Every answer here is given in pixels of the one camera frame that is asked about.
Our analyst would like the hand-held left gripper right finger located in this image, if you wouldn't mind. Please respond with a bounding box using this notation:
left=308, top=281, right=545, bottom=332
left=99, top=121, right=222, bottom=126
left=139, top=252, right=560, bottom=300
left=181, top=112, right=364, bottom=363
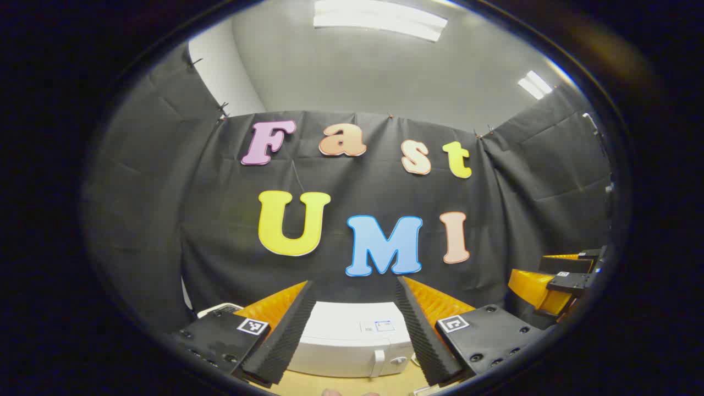
left=395, top=276, right=546, bottom=387

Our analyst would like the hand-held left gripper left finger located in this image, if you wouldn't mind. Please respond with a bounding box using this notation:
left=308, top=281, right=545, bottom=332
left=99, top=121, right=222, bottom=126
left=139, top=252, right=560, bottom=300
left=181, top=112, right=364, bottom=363
left=169, top=280, right=318, bottom=388

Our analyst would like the white microwave oven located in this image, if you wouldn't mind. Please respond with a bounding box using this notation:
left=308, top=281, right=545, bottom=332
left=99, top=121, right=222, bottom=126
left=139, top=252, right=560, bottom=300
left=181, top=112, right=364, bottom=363
left=197, top=301, right=417, bottom=379

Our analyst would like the black backdrop cloth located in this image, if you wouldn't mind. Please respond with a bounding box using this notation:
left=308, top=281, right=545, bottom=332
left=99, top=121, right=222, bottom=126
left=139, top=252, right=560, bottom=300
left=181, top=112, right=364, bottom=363
left=82, top=41, right=614, bottom=336

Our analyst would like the ceiling light panel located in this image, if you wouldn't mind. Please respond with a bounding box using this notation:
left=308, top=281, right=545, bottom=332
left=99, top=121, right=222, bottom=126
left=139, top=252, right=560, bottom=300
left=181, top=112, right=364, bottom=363
left=517, top=70, right=554, bottom=100
left=313, top=0, right=449, bottom=42

